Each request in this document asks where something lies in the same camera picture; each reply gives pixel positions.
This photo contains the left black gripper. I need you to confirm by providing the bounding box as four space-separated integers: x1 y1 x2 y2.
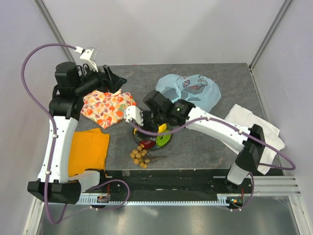
74 61 127 97

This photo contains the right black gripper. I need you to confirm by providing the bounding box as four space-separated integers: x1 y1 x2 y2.
135 108 166 142

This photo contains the fake green kiwi slice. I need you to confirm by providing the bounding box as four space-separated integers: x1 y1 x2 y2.
156 130 171 147

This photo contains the fake red mango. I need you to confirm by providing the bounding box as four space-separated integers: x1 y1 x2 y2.
139 140 156 149

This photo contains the fake brown grape bunch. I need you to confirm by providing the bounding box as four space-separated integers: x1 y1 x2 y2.
130 145 167 169

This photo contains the light blue plastic bag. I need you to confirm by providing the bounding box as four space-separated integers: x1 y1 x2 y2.
156 74 222 112

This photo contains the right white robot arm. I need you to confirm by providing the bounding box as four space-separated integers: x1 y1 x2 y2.
136 90 265 193

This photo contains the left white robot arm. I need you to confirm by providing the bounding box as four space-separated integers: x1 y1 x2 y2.
27 62 127 204

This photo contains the blue ceramic plate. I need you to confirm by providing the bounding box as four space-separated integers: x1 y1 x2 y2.
133 123 173 150

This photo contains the floral orange cloth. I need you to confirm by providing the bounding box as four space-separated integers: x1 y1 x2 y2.
81 90 136 129

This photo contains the white towel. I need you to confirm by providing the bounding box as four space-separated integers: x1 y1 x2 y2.
225 104 285 175

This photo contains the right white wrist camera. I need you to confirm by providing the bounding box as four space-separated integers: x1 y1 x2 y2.
124 105 143 126

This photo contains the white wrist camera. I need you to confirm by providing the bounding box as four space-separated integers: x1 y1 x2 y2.
75 47 98 72
124 105 143 126

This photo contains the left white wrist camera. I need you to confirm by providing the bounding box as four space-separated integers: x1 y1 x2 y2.
75 47 98 72

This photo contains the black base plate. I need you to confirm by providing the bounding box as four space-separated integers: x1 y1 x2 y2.
79 169 253 195

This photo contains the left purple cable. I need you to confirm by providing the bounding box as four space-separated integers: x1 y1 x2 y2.
21 43 130 225

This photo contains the purple cable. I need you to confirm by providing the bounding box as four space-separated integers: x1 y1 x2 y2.
21 43 130 225
131 116 296 212

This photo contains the light blue cable duct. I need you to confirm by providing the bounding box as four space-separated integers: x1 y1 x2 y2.
76 194 240 206

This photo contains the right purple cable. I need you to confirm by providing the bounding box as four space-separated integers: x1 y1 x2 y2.
131 116 296 212

